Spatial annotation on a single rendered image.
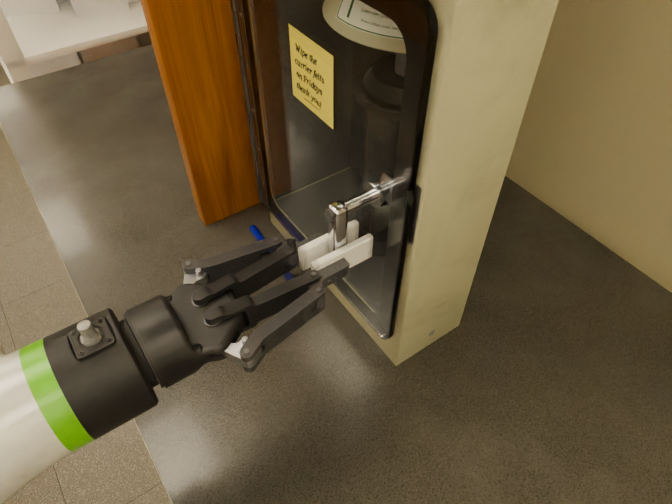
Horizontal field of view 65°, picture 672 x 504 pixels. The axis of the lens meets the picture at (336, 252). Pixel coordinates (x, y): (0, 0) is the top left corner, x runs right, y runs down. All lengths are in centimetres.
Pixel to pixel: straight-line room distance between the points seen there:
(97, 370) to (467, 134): 34
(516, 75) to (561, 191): 51
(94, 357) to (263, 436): 27
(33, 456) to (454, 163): 40
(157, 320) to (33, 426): 11
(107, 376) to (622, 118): 72
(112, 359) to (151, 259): 41
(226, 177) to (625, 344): 61
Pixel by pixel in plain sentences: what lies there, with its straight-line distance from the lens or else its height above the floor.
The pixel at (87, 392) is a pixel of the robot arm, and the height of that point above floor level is 118.
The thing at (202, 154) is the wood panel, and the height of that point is 107.
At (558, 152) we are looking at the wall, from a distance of 93.
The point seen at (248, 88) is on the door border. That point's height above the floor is 119.
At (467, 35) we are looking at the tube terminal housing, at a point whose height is 137.
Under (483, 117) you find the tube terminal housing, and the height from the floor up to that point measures 129.
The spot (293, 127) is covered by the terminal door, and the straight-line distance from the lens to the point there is 61.
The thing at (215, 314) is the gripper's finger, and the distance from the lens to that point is 46.
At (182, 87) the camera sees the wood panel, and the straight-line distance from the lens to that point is 72.
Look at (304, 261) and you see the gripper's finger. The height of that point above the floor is 114.
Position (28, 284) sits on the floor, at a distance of 228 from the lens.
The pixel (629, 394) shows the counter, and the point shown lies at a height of 94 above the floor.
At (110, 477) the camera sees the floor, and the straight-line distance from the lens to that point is 174.
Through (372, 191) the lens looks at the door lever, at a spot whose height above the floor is 121.
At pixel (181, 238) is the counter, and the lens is 85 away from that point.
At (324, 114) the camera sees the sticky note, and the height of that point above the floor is 124.
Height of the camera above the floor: 153
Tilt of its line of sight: 48 degrees down
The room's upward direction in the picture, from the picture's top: straight up
